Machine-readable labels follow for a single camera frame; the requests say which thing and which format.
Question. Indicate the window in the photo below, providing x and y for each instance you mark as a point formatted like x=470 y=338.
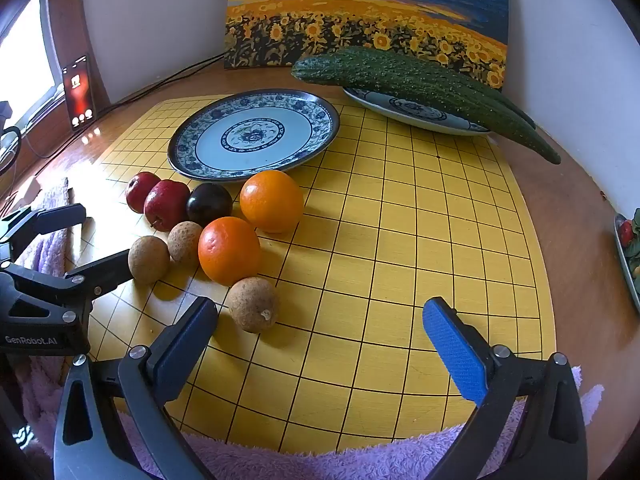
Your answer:
x=30 y=50

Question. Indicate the large blue patterned plate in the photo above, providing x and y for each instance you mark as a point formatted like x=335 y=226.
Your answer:
x=250 y=135

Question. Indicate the green cucumber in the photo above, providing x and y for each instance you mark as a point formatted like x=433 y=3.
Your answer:
x=400 y=85
x=510 y=107

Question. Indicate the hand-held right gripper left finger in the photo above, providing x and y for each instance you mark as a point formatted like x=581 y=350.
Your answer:
x=185 y=355

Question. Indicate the yellow grid game board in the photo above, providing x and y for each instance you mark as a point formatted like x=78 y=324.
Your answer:
x=400 y=260

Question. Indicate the purple fluffy towel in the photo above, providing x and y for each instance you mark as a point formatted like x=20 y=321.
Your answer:
x=325 y=465

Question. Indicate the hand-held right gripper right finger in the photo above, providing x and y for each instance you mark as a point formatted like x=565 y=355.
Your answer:
x=455 y=355

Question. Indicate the red apple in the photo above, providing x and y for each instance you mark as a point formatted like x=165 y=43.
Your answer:
x=141 y=191
x=167 y=204

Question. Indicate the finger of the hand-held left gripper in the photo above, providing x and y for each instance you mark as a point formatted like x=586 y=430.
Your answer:
x=50 y=220
x=107 y=270

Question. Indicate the brown kiwi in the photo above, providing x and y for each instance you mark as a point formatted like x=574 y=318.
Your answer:
x=148 y=260
x=253 y=304
x=182 y=242

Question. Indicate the sunflower field painting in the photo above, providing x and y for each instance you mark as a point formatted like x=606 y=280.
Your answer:
x=350 y=10

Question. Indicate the dark purple plum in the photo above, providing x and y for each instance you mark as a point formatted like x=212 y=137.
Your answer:
x=209 y=203

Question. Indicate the plate of salad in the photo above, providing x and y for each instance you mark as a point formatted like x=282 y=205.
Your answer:
x=631 y=250

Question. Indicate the orange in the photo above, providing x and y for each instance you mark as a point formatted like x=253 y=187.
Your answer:
x=271 y=201
x=229 y=250

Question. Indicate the small blue patterned plate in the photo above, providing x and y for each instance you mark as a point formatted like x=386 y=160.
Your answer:
x=400 y=110

